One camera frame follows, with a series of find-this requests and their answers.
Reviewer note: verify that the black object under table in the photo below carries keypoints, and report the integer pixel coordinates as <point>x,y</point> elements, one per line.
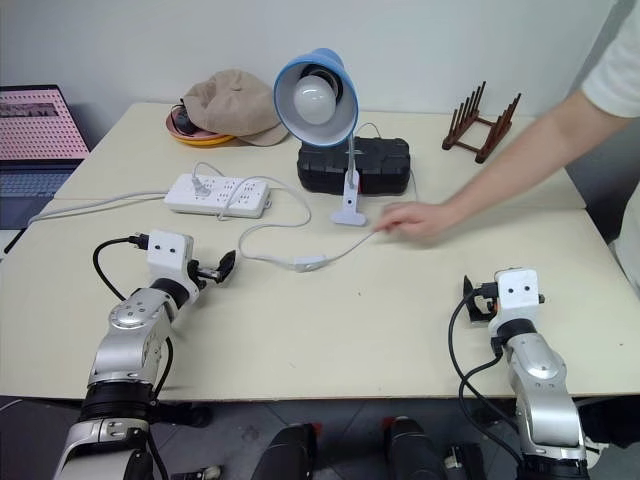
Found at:
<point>607,422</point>

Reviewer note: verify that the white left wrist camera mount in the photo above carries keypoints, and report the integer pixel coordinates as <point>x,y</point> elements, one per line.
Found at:
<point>169,252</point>

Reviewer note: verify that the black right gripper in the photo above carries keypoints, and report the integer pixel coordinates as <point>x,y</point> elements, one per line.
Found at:
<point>486,302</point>

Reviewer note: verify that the dark rounded shape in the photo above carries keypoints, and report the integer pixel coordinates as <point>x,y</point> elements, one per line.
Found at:
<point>285,452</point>
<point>412,450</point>

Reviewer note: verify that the black plastic case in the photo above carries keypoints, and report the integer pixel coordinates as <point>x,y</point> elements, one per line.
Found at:
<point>375,165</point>

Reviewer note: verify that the laptop with pink screen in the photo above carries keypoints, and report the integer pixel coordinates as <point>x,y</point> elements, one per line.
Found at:
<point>35,130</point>

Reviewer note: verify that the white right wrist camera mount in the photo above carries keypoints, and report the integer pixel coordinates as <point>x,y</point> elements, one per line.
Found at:
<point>517,295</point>

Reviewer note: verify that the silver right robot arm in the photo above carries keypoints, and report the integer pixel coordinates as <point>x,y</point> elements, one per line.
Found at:
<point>542,385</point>

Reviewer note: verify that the white power strip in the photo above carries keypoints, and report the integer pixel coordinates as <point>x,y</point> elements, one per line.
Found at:
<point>220,197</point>

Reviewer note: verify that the black item in bowl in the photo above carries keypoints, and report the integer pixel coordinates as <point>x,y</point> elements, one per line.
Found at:
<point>182,122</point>

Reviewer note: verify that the blue clip desk lamp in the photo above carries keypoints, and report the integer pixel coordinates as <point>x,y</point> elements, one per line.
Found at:
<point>330,67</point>

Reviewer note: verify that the white light bulb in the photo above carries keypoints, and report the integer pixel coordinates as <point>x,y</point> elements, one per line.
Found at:
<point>315,99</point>

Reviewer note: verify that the brown wooden peg rack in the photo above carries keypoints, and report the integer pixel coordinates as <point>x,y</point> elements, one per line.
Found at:
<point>480,135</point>

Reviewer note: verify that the yellow and pink bowl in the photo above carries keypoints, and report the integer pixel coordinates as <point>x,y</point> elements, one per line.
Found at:
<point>200,140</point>

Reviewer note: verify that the person's bare forearm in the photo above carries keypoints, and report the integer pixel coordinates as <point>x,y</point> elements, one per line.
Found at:
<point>530,147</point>

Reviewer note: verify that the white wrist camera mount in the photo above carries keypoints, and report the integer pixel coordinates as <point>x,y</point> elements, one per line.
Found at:
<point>517,295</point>
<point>169,252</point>

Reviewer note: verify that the beige cap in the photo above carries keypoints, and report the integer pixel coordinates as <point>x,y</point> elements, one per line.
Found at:
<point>235,102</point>

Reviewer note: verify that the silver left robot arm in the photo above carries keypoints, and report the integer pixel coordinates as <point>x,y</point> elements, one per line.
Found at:
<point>130,345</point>

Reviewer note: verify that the person's bare hand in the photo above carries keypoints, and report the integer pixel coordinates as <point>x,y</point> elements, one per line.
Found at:
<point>422,222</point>

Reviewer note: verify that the person's white shirt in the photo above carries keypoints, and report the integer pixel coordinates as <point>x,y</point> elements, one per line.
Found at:
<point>617,70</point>

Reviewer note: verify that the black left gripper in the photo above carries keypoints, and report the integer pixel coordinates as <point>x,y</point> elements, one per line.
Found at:
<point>206,273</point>

